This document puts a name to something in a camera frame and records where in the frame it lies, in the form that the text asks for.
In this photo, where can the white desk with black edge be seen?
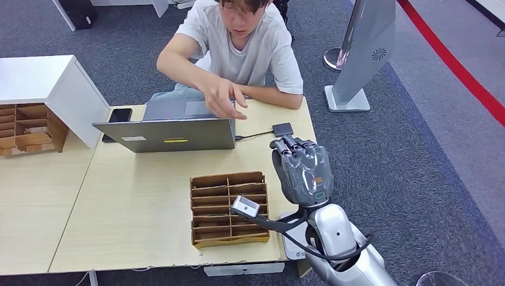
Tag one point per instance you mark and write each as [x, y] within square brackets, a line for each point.
[495, 8]

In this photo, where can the chrome stanchion base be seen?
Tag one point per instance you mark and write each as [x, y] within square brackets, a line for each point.
[331, 59]

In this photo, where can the white table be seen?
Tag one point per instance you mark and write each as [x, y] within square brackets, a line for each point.
[118, 2]

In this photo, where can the white power strip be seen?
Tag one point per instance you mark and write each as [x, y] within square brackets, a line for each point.
[183, 4]

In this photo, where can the clear round glass object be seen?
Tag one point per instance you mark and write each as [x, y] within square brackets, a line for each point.
[442, 280]

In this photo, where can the person's right forearm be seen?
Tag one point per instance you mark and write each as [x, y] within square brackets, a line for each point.
[177, 71]

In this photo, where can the black robot legs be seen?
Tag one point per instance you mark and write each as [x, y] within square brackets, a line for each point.
[282, 3]

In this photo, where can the wooden organizer inside cabinet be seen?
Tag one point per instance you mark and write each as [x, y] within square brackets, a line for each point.
[35, 140]

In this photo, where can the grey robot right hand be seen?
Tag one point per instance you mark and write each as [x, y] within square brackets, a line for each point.
[304, 173]

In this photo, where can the white cabinet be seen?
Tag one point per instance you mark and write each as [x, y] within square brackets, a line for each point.
[59, 83]

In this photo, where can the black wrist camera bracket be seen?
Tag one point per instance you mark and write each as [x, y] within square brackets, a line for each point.
[276, 225]

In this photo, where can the wooden card organizer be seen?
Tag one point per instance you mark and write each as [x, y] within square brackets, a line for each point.
[213, 192]

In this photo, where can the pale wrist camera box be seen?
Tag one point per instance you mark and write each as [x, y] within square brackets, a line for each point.
[245, 206]

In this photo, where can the person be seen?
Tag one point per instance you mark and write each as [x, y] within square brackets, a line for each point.
[252, 59]

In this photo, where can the grey kiosk stand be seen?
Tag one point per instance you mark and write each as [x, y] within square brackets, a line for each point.
[367, 51]

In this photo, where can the person's right hand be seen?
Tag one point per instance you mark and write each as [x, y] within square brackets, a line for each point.
[221, 96]

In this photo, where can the grey laptop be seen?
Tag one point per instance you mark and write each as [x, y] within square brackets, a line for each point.
[177, 134]

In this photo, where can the card in organizer slot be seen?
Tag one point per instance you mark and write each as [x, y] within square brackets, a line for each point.
[215, 215]

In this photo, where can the person's left forearm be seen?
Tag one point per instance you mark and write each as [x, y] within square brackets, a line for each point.
[276, 98]

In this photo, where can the black smartphone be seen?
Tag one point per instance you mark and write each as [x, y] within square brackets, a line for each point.
[120, 115]

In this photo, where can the white under-desk bracket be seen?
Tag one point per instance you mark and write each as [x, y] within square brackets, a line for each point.
[244, 269]

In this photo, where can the small black USB box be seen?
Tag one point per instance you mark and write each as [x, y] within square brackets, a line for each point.
[283, 129]

